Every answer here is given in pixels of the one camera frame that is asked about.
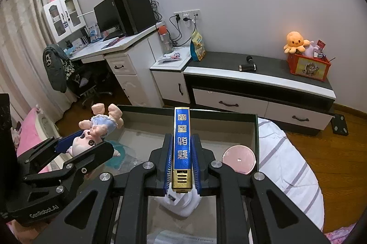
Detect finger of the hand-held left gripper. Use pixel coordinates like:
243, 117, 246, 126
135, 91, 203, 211
17, 129, 86, 176
24, 141, 115, 196

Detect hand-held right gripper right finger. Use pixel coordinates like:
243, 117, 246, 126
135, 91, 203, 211
192, 133, 323, 244

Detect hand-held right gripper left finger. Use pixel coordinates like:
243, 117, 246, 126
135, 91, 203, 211
33, 133, 175, 244

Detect blue gold slim case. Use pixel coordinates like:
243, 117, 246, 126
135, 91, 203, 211
171, 107, 193, 193

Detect baby doll blue dress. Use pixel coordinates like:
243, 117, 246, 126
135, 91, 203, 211
67, 103, 125, 160

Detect white power adapter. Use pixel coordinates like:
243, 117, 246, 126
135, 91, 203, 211
158, 192, 201, 218

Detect rose gold round jar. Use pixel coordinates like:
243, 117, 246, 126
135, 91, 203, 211
222, 145, 256, 175

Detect pink black-rimmed storage box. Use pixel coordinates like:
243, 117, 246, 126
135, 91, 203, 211
109, 105, 261, 244

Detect pink blanket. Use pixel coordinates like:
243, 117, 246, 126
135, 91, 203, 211
11, 108, 61, 173

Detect black office chair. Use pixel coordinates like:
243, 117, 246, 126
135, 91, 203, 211
67, 60, 114, 109

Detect grey black jacket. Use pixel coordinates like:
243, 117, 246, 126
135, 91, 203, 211
43, 45, 72, 94

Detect white side cabinet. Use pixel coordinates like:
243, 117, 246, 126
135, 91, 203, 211
150, 46, 192, 108

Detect white striped quilt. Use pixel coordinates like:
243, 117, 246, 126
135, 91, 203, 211
256, 116, 324, 233

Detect black white low cabinet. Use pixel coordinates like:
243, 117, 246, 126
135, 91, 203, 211
183, 51, 336, 137

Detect white desk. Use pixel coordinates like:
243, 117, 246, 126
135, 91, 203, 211
69, 22, 165, 108

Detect pink book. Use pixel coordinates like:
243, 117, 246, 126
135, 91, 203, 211
103, 39, 125, 48

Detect pink printed papers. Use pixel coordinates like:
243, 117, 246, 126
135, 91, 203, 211
157, 52, 182, 64

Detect blue white box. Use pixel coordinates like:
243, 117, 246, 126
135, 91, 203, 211
87, 24, 102, 42

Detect cream curtain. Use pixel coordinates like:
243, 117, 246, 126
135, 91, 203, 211
0, 0, 75, 124

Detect black massage gun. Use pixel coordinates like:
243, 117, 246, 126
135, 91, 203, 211
239, 55, 258, 72

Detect black keyboard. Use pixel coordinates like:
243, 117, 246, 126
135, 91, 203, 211
102, 31, 127, 41

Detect blue yellow snack bag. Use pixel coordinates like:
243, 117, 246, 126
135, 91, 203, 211
190, 29, 207, 61

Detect white glass-door cabinet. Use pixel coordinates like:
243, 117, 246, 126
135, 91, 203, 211
42, 0, 86, 44

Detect clear bottle orange cap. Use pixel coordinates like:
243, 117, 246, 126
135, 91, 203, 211
158, 26, 174, 53

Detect black computer monitor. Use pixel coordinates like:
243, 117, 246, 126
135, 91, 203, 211
94, 0, 124, 34

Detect black computer tower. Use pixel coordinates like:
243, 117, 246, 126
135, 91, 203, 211
115, 0, 157, 36

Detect black metal plate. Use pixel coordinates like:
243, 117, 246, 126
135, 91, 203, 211
331, 114, 350, 136

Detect red storage crate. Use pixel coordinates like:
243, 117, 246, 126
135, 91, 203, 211
287, 52, 331, 82

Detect orange octopus plush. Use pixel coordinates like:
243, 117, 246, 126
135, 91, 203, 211
284, 32, 311, 54

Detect white bed frame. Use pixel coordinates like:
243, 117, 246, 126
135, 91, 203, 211
37, 112, 59, 139

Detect black power cable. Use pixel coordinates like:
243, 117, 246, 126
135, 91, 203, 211
169, 14, 195, 48

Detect white wall socket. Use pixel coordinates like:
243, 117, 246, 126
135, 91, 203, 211
173, 10, 200, 22

